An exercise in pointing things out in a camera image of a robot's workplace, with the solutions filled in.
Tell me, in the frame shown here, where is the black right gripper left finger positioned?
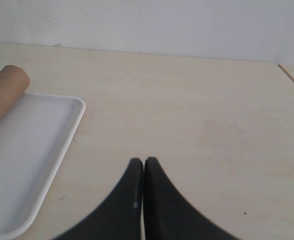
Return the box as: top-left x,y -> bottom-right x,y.
56,158 -> 143,240

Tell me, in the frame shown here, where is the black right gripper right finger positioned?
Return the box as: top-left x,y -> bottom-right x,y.
143,157 -> 237,240

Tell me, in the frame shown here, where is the brown cardboard tube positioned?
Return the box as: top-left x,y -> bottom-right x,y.
0,65 -> 30,119

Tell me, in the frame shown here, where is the white rectangular plastic tray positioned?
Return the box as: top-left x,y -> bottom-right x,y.
0,93 -> 86,240

